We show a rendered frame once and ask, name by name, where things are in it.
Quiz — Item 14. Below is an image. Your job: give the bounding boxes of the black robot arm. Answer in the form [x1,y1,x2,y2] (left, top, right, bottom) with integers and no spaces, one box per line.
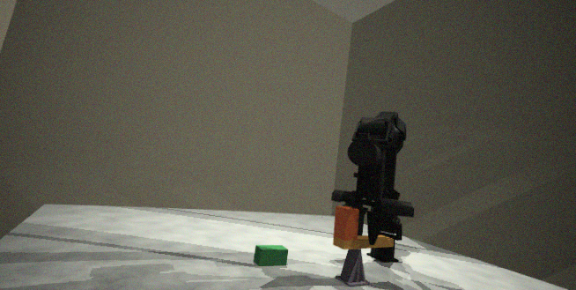
[347,112,406,263]

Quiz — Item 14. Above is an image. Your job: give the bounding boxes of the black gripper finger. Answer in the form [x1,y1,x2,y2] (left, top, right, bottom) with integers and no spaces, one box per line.
[367,211,395,245]
[343,205,369,235]

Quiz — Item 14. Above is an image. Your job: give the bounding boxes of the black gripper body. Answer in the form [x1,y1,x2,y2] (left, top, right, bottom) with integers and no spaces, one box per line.
[331,168,414,218]

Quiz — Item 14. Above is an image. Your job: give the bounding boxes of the green block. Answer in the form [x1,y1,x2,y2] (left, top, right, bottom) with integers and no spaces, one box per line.
[254,245,288,266]

